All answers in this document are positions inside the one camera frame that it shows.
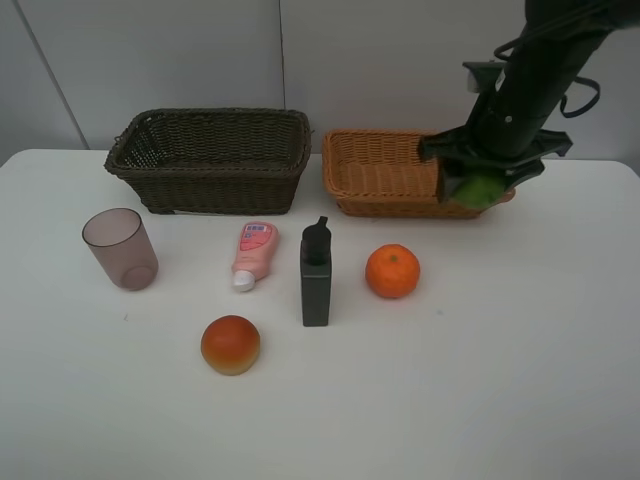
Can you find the green lime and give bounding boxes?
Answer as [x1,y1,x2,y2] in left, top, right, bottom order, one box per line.
[451,174,505,210]

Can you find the orange tangerine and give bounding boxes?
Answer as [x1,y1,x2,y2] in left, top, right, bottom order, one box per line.
[365,244,421,299]

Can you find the orange wicker basket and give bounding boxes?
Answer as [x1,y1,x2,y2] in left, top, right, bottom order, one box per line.
[322,129,484,219]

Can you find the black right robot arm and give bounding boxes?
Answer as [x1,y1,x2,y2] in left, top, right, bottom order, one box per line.
[417,1,639,209]

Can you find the brown round bread bun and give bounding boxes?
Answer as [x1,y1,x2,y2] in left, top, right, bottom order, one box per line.
[200,315,261,376]

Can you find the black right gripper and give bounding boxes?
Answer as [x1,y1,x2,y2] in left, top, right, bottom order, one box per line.
[418,94,573,204]

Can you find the dark green pump bottle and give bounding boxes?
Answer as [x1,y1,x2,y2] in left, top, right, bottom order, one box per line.
[300,216,332,327]

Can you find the dark brown wicker basket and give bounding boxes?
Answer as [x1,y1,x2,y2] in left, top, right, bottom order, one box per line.
[104,108,311,216]

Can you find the pink lotion bottle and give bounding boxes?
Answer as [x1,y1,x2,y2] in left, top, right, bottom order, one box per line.
[231,222,279,292]

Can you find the translucent pink plastic cup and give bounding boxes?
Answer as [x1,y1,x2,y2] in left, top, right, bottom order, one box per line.
[82,208,159,291]

